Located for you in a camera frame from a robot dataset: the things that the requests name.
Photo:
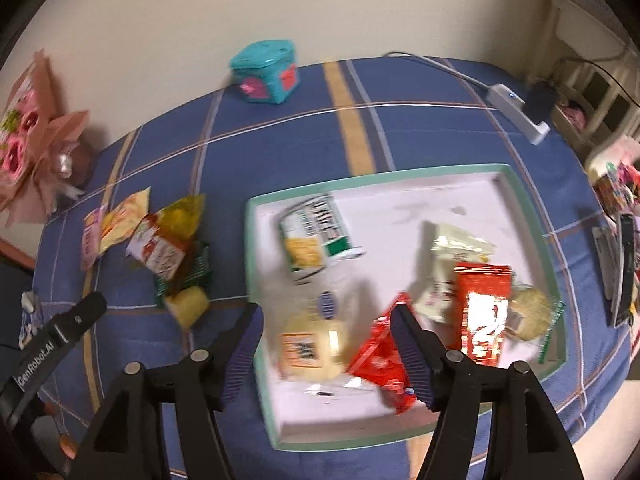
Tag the pink flower bouquet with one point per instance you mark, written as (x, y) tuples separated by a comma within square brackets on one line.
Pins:
[(30, 135)]

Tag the beige snack packet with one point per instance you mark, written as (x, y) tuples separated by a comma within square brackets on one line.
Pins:
[(440, 285)]

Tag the yellow packet with red label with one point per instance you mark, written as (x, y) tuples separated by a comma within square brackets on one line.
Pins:
[(160, 252)]

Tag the black smartphone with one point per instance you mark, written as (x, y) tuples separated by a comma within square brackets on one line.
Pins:
[(627, 270)]

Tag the teal white snack packet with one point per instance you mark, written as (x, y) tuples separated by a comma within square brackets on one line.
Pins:
[(310, 240)]

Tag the clear cake packet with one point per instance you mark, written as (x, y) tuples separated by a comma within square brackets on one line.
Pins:
[(310, 345)]

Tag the white power strip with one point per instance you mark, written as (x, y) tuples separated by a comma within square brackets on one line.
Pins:
[(505, 100)]

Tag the cream wooden rack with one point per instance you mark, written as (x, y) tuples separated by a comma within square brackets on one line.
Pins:
[(552, 25)]

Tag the pale yellow snack packet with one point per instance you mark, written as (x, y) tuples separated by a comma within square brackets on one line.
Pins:
[(125, 215)]

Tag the pile of colourful trinkets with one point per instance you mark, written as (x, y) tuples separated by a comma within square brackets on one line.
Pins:
[(617, 190)]

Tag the clear rice cracker packet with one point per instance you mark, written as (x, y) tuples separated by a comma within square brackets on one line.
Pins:
[(530, 310)]

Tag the grey phone stand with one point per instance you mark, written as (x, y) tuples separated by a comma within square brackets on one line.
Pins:
[(605, 260)]

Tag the black charger adapter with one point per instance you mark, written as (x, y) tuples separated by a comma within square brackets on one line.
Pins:
[(539, 102)]

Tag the teal toy box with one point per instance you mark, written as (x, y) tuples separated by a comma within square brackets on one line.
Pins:
[(265, 77)]

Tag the red gold patterned snack packet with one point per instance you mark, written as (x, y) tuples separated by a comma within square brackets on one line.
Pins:
[(482, 320)]

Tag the green snack packet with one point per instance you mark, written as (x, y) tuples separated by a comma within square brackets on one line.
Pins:
[(197, 267)]

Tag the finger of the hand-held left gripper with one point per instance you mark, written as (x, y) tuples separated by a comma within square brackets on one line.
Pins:
[(82, 315)]

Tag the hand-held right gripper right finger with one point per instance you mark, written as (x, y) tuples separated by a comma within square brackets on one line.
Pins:
[(412, 355)]

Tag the plain red snack packet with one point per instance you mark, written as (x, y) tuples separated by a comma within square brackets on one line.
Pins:
[(375, 355)]

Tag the teal-rimmed white box tray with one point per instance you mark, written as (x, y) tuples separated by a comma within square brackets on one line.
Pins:
[(400, 220)]

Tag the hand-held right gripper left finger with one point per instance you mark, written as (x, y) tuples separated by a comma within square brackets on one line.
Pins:
[(245, 355)]

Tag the small pink snack packet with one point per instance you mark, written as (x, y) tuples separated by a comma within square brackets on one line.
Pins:
[(91, 240)]

